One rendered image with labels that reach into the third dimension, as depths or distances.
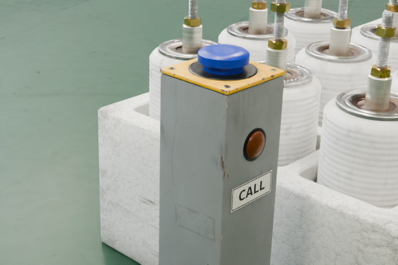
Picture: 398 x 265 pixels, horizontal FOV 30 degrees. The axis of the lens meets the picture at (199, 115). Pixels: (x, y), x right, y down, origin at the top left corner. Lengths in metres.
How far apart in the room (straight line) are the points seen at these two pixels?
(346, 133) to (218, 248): 0.17
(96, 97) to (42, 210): 0.43
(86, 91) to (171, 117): 0.87
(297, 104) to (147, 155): 0.18
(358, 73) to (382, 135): 0.17
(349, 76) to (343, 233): 0.21
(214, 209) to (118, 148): 0.30
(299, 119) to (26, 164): 0.53
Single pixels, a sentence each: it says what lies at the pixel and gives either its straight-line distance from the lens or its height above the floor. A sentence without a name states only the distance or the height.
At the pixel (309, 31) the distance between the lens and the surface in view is 0.98.
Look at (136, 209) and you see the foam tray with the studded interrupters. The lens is 0.87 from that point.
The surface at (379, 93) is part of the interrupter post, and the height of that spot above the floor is 0.27.
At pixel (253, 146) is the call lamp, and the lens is 0.57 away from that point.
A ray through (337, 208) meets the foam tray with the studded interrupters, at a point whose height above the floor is 0.18.
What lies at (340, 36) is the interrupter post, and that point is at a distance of 0.85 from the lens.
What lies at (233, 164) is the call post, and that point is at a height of 0.25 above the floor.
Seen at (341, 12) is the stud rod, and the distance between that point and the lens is 0.85.
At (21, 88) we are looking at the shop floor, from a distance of 1.48.
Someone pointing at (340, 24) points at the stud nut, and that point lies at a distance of 0.85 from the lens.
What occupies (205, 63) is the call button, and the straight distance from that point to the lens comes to 0.56.
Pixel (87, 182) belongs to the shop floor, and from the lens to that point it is 1.09.
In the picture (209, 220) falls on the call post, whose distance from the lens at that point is 0.58.
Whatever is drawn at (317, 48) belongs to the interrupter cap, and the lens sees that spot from 0.87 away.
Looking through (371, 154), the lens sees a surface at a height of 0.22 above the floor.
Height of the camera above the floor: 0.49
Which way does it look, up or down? 22 degrees down
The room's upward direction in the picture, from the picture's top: 2 degrees clockwise
